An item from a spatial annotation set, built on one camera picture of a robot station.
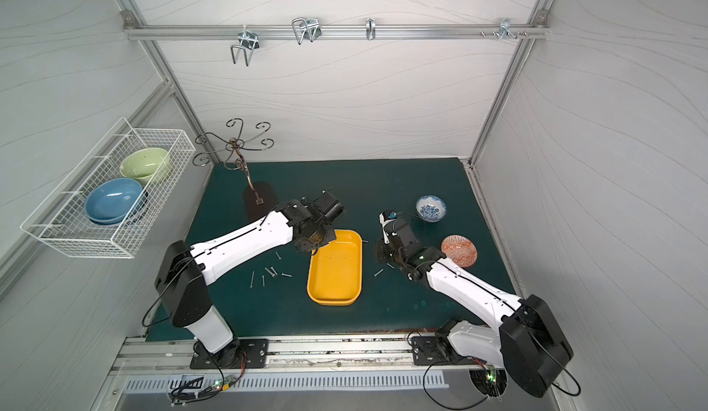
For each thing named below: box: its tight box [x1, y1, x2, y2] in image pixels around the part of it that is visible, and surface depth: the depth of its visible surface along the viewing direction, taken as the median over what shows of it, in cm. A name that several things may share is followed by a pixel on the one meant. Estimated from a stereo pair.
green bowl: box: [119, 147, 173, 186], surface depth 73 cm
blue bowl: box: [84, 177, 144, 225], surface depth 64 cm
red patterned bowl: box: [440, 234, 479, 269], surface depth 93 cm
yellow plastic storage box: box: [306, 229, 363, 306], surface depth 89 cm
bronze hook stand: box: [191, 117, 275, 206], surface depth 85 cm
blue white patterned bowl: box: [415, 194, 448, 224], surface depth 105 cm
